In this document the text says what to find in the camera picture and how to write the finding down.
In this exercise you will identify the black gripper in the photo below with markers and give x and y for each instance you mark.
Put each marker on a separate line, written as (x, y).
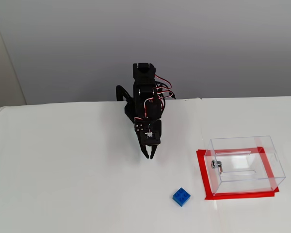
(145, 149)

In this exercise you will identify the blue lego brick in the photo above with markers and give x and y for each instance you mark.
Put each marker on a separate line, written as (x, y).
(182, 196)

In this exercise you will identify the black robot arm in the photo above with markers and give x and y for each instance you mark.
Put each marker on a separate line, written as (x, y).
(143, 80)

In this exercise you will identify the silver box lock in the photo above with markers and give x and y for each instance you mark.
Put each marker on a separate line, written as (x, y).
(217, 165)

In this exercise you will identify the transparent acrylic box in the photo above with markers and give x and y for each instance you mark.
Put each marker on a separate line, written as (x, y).
(232, 145)

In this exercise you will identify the black table clamp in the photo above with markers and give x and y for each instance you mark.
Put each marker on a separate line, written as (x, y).
(118, 91)

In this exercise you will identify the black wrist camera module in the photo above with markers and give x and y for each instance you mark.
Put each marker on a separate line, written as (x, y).
(145, 139)

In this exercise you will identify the red tape frame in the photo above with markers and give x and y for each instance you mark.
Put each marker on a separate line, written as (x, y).
(245, 194)

